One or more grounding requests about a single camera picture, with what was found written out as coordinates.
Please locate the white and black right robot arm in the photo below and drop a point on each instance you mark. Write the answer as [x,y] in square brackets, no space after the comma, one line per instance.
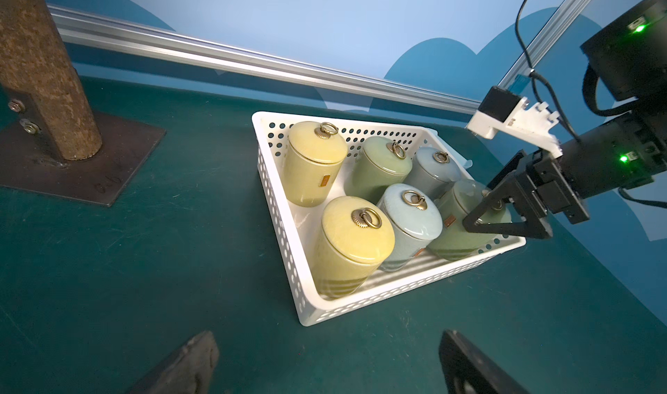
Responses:
[624,83]

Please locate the yellow tea canister back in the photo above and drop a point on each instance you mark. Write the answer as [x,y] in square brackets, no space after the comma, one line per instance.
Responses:
[313,160]

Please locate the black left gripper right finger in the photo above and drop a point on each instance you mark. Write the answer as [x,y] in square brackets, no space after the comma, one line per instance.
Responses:
[467,369]

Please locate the green tea canister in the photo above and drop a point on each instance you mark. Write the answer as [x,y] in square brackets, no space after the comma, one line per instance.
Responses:
[380,163]
[455,243]

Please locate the grey-blue tea canister back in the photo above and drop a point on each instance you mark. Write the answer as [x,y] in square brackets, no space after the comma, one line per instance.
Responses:
[434,172]

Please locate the yellow tea canister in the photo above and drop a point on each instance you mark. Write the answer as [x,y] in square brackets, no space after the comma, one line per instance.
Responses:
[313,160]
[354,238]

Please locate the right aluminium frame post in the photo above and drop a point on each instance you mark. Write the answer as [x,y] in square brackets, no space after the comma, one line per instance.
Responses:
[555,27]

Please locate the aluminium back frame bar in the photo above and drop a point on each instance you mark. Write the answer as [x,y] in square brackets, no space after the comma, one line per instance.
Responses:
[105,33]

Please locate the white perforated plastic basket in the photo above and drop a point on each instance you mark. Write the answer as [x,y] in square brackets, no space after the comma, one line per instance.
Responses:
[296,227]

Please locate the light blue dustpan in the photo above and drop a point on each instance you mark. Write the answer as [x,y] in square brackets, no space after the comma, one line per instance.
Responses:
[433,140]

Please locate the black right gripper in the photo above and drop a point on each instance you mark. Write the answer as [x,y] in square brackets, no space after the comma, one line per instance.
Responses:
[512,207]

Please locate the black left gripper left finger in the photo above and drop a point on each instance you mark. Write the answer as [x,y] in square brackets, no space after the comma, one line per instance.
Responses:
[188,369]

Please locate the blue tea canister front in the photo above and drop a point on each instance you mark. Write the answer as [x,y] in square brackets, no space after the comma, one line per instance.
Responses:
[416,222]

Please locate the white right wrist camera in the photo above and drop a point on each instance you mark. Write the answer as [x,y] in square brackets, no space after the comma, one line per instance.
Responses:
[504,111]

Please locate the yellow tea canister front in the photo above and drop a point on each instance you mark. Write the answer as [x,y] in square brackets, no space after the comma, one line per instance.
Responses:
[354,238]

